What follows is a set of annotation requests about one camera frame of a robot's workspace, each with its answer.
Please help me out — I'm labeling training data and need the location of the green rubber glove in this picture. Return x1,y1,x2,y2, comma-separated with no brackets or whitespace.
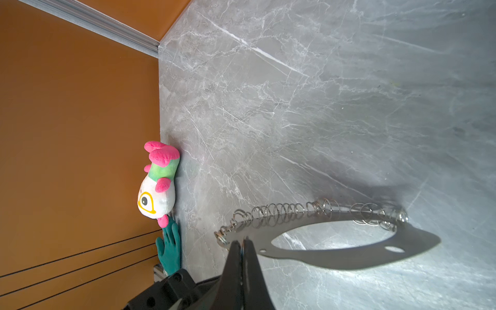
156,219,182,276

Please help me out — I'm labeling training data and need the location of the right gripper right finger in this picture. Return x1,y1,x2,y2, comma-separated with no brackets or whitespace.
243,239,275,310

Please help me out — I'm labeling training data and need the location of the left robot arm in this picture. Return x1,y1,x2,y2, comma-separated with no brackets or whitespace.
123,269,220,310

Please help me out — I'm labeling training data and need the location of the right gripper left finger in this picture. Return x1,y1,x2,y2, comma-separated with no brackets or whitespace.
197,241,243,309

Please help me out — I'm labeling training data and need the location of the pink green plush toy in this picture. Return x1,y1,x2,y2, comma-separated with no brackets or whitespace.
137,141,180,229

